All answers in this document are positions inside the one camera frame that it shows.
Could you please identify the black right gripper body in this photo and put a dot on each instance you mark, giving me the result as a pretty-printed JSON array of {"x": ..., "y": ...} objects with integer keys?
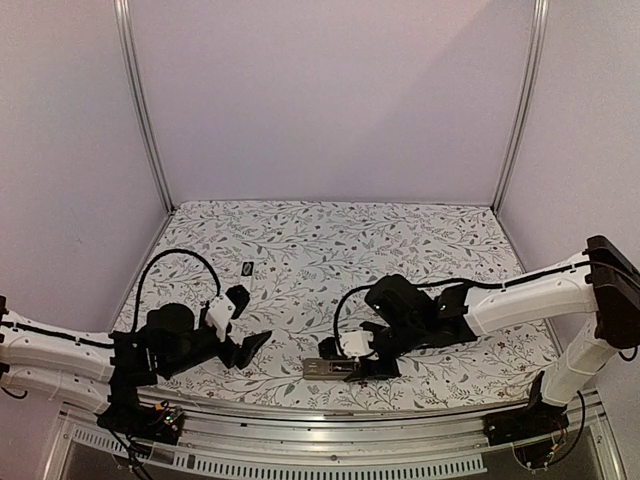
[{"x": 401, "y": 339}]

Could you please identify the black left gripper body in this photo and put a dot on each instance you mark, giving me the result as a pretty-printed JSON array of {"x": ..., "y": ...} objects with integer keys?
[{"x": 229, "y": 357}]

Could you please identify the small white remote control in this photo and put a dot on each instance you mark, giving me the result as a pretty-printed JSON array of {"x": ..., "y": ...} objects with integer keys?
[{"x": 317, "y": 369}]

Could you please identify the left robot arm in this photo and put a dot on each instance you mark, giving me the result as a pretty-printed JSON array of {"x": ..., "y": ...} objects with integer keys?
[{"x": 103, "y": 371}]

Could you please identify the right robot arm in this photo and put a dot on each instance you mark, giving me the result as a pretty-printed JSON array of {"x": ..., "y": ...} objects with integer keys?
[{"x": 599, "y": 281}]

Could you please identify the floral patterned table mat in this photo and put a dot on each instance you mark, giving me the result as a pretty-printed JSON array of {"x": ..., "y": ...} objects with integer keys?
[{"x": 311, "y": 261}]

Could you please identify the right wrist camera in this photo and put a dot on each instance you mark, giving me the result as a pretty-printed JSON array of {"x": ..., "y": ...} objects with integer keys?
[{"x": 353, "y": 344}]

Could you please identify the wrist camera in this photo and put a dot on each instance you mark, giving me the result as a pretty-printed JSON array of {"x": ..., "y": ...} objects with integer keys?
[
  {"x": 353, "y": 344},
  {"x": 226, "y": 307}
]

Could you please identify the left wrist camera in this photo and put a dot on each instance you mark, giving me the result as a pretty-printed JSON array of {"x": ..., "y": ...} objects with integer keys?
[{"x": 226, "y": 307}]

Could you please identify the aluminium front frame rail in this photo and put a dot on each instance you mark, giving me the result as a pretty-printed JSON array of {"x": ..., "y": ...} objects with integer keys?
[{"x": 223, "y": 440}]

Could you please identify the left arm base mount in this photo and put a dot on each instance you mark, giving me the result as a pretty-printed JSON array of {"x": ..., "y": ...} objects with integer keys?
[{"x": 125, "y": 414}]

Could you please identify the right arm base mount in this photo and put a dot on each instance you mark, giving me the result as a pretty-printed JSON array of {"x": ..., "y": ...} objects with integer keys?
[{"x": 535, "y": 419}]

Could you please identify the left aluminium corner post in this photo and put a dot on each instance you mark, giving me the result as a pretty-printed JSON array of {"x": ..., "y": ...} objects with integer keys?
[{"x": 124, "y": 24}]

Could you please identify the aluminium corner post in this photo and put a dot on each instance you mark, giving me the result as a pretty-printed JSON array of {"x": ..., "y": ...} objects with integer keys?
[
  {"x": 124, "y": 24},
  {"x": 525, "y": 99}
]

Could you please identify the right aluminium corner post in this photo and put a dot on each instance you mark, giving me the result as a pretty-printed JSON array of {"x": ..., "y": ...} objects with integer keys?
[{"x": 525, "y": 99}]

